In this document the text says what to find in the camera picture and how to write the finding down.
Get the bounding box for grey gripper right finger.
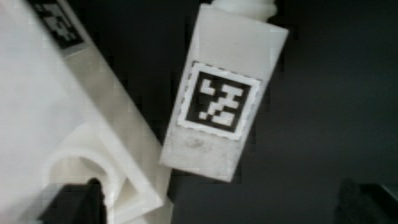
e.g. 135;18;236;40
334;179;398;224

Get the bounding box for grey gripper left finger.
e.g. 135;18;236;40
39;179;106;224

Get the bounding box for white square table top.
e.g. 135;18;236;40
0;0;174;224

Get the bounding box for white table leg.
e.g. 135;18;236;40
160;0;288;181

